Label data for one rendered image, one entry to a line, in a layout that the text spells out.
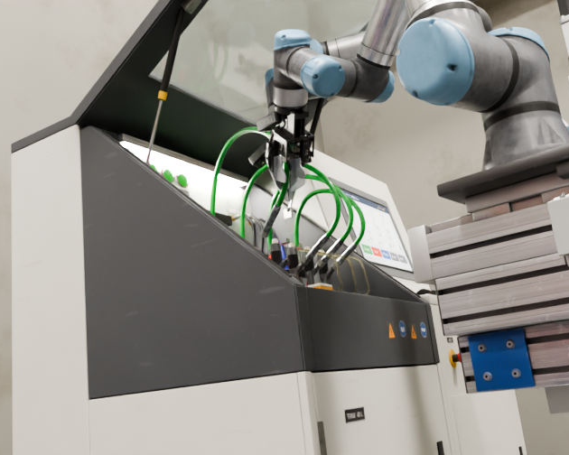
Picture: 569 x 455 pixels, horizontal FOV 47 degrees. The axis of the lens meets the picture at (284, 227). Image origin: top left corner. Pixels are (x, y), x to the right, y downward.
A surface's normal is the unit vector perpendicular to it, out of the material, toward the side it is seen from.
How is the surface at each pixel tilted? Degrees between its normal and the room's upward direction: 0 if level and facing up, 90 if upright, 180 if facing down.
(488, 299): 90
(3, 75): 90
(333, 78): 132
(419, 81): 97
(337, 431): 90
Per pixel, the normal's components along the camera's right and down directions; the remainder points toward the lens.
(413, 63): -0.81, 0.08
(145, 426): -0.55, -0.15
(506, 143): -0.72, -0.38
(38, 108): 0.75, -0.24
